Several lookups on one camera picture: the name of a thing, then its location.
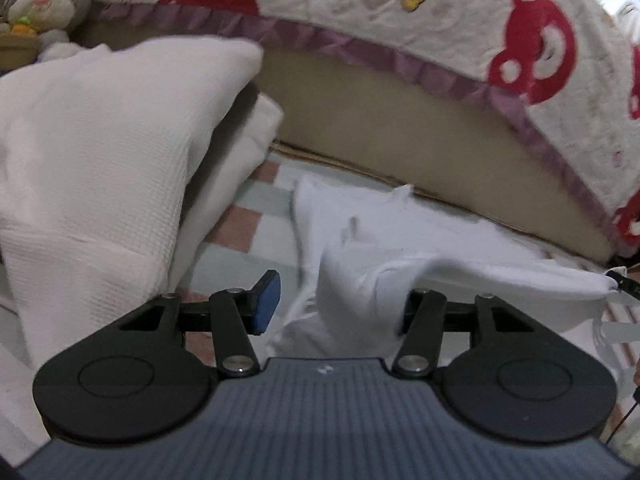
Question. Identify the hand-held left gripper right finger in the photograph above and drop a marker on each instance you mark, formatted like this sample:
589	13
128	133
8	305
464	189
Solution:
425	320

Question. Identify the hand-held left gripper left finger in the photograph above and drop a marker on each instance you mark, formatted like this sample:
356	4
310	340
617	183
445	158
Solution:
267	302

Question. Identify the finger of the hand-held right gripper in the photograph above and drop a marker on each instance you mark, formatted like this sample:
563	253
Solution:
627	285

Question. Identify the white T-shirt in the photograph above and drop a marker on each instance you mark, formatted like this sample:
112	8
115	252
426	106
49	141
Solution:
360	270

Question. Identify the checked dog print rug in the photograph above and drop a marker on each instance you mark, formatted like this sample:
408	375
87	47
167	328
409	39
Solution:
270	195

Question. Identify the white folded garment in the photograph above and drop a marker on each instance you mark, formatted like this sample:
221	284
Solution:
235	160

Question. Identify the dark brown folded garment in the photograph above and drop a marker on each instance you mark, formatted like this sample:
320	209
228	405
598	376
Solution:
245	105

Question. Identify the cream waffle sweater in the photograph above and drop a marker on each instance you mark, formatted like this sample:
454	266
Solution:
100	135

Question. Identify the printed bear blanket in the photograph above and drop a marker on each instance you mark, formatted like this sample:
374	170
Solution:
350	0

